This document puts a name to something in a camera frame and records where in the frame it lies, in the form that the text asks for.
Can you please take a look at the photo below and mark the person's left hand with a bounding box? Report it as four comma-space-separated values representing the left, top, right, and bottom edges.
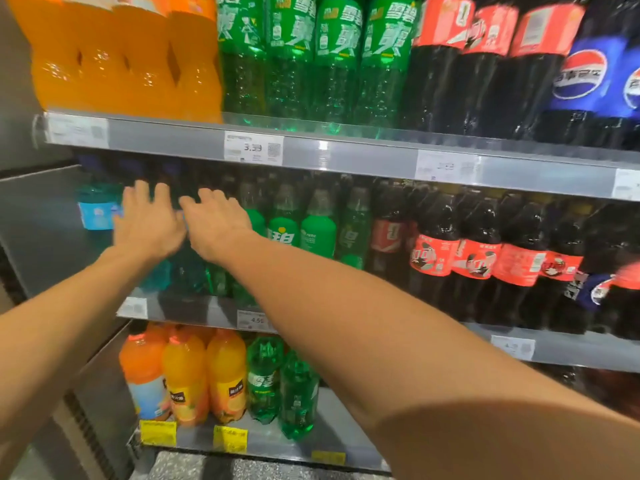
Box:
112, 180, 187, 261

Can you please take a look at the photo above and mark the person's right hand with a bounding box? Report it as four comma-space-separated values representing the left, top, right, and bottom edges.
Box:
179, 188, 256, 265

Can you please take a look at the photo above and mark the row of teal bottles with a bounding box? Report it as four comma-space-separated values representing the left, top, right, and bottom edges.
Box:
75, 157, 236, 298

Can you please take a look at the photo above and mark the orange drink bottle blue label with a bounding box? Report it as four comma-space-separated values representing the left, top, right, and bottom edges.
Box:
119, 332, 172, 421

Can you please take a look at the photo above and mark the orange juice bottle black label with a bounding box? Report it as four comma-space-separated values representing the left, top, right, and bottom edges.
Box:
162, 332, 211, 428
206, 328, 249, 425

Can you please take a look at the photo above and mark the large green soda bottle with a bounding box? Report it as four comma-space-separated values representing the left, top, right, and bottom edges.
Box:
215, 0, 267, 117
357, 0, 420, 128

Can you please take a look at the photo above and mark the row of large green bottles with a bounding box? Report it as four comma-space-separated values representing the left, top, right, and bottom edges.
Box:
263, 0, 366, 125

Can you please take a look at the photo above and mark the row of large orange bottles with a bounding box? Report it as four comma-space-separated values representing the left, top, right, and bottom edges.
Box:
5, 0, 176, 121

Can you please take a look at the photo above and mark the clear green soda bottle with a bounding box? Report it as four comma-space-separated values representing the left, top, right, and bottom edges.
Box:
278, 350, 321, 441
245, 336, 286, 425

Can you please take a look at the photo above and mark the large cola bottle red label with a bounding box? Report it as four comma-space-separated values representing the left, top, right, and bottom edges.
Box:
402, 0, 473, 133
479, 0, 589, 141
452, 0, 521, 138

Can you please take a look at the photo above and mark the row of cola bottles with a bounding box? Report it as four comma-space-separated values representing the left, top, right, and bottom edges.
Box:
367, 177, 640, 341

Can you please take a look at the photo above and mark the cola bottle black blue label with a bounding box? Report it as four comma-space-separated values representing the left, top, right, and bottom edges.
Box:
562, 204, 616, 335

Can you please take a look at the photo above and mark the person's left forearm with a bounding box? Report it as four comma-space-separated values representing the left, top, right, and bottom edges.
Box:
0, 244, 169, 475

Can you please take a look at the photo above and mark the person's right forearm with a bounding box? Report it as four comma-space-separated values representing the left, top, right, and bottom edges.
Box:
213, 228, 640, 480

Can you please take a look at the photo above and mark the white price tag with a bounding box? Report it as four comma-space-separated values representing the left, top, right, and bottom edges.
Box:
116, 297, 149, 321
236, 309, 273, 331
45, 113, 110, 149
612, 168, 640, 201
223, 130, 285, 166
415, 150, 483, 185
490, 335, 537, 362

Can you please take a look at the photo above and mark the steel cabinet side panel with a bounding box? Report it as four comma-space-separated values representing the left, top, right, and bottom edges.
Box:
0, 0, 143, 480

